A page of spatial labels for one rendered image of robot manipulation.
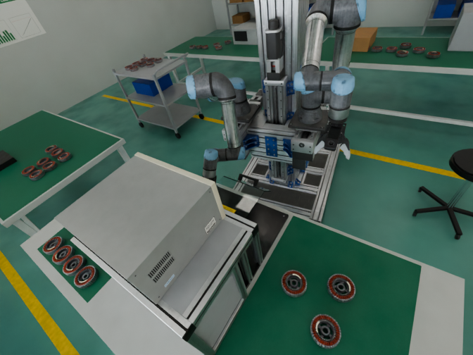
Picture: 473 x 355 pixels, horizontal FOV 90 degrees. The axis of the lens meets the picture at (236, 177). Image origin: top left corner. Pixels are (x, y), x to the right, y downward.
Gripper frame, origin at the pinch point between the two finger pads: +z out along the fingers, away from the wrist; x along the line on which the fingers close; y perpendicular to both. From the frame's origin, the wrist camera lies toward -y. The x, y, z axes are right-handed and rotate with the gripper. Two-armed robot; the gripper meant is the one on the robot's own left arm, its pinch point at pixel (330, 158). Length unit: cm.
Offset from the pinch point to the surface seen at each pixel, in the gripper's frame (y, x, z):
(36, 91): 134, 554, 64
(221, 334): -76, 25, 37
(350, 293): -41, -19, 37
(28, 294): -111, 222, 115
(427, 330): -43, -47, 40
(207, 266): -63, 29, 4
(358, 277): -31, -22, 40
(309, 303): -50, -5, 40
